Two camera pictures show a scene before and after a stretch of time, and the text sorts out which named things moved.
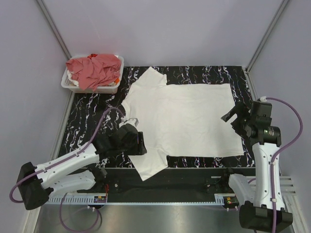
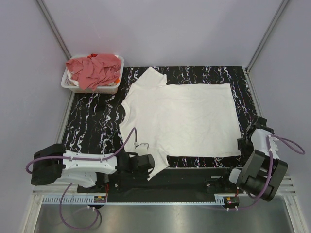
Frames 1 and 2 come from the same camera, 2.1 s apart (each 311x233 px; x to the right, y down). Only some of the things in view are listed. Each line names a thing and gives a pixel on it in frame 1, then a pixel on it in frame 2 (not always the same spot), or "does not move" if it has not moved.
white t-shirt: x=179 y=120 does not move
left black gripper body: x=134 y=147 to x=138 y=173
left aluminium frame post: x=54 y=28 does not move
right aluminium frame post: x=281 y=9 does not move
